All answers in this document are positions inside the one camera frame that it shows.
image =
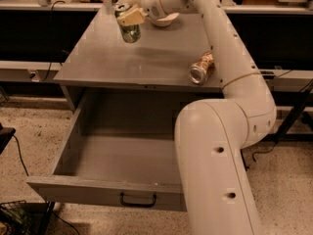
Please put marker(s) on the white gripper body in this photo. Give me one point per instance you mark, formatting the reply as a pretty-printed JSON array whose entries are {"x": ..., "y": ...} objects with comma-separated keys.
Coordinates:
[{"x": 151, "y": 1}]

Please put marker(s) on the green soda can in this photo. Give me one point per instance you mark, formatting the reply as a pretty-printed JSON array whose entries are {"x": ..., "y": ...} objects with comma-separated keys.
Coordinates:
[{"x": 131, "y": 33}]

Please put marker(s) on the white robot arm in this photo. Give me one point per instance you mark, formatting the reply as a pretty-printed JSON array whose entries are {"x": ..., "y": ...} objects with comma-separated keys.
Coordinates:
[{"x": 210, "y": 134}]

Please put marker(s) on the gold soda can lying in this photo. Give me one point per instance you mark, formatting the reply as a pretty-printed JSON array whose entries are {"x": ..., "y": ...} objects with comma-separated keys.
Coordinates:
[{"x": 200, "y": 71}]

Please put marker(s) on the open grey top drawer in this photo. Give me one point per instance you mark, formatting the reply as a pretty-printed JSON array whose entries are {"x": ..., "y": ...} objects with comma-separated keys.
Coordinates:
[{"x": 98, "y": 163}]

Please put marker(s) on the white paper bowl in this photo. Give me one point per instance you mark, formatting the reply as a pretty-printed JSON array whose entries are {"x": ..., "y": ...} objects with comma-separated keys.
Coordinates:
[{"x": 165, "y": 21}]

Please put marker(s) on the grey cabinet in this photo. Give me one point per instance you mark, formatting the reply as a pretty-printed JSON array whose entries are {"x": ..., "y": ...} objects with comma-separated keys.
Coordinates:
[{"x": 137, "y": 84}]

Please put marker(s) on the black drawer handle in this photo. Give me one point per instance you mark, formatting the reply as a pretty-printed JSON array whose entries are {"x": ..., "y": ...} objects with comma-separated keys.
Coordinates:
[{"x": 135, "y": 201}]

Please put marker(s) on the black wire basket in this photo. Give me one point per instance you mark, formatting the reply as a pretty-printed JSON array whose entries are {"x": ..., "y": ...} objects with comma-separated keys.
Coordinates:
[{"x": 15, "y": 219}]

